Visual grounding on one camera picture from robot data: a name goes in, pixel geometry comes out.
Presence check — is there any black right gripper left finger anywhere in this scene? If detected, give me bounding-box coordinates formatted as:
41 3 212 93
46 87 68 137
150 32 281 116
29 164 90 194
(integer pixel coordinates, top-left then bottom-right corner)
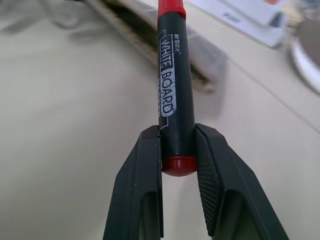
101 125 165 240

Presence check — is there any grey whiteboard eraser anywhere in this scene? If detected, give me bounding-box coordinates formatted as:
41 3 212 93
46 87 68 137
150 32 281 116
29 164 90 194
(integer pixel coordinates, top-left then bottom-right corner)
87 0 230 95

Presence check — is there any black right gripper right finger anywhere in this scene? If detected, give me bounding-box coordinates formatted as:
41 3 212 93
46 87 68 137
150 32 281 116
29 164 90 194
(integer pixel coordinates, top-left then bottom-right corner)
195 123 291 240

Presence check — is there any white paper box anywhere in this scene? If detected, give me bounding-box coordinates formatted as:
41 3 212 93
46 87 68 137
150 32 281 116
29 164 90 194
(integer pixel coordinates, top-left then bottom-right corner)
191 0 291 48

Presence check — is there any red whiteboard marker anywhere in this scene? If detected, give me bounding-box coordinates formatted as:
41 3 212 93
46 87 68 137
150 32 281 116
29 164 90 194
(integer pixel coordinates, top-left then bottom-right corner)
156 0 198 177

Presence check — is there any round silver base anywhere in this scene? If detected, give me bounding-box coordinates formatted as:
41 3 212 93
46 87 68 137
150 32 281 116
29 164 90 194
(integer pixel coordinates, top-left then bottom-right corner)
289 18 320 95

